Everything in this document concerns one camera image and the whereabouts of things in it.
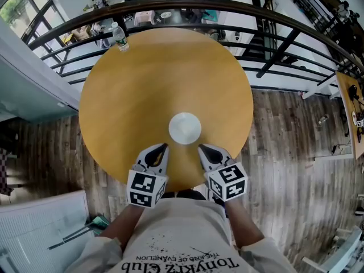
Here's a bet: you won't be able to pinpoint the person's white printed t-shirt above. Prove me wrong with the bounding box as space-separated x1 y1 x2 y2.
65 197 299 273

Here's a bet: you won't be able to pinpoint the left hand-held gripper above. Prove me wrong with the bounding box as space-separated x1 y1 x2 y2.
126 143 170 209

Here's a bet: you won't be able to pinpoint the person's black trousers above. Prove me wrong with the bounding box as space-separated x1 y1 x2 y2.
163 188 209 202

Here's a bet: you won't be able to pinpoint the white perforated panel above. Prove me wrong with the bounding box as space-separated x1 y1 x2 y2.
0 190 95 273

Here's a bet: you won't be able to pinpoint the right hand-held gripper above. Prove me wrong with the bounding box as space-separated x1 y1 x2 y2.
198 144 248 202

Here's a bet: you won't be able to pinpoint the black frame window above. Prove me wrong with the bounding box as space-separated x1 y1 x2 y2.
0 0 67 40

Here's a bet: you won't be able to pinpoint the white metal frame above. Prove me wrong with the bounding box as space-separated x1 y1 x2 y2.
300 225 364 273

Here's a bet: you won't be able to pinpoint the green label water bottle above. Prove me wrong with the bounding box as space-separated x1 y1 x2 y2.
111 21 130 53

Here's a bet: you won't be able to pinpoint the green long-handled dustpan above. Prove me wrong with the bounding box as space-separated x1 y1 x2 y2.
46 214 110 251

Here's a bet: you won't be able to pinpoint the person's left forearm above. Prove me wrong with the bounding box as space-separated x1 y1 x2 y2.
98 203 146 250

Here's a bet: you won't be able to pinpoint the person's right forearm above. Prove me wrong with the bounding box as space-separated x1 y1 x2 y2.
225 198 266 250

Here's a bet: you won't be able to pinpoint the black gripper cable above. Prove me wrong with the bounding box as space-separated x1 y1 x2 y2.
205 187 226 208

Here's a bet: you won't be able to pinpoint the black power cable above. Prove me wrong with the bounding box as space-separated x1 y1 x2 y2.
332 143 353 156

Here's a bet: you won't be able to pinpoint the wooden side desk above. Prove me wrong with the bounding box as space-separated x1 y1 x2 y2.
301 71 364 162

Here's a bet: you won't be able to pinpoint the white round plate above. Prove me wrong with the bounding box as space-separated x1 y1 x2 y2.
168 111 202 146

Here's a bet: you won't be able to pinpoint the round wooden table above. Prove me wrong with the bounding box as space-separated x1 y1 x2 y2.
20 0 364 87

